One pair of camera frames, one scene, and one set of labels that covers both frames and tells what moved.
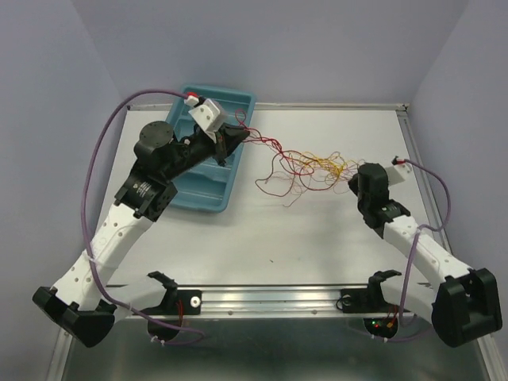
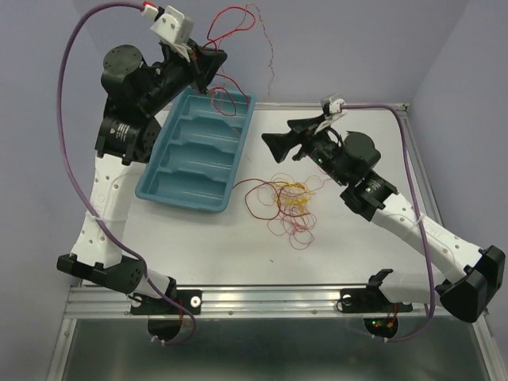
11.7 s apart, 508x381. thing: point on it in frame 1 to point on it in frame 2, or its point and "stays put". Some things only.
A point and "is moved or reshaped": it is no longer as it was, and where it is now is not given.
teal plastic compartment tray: [210, 186] stays put
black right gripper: [353, 183] to [280, 144]
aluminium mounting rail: [230, 302] stays put
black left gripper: [227, 138] to [207, 62]
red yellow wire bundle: [294, 172] is moved or reshaped
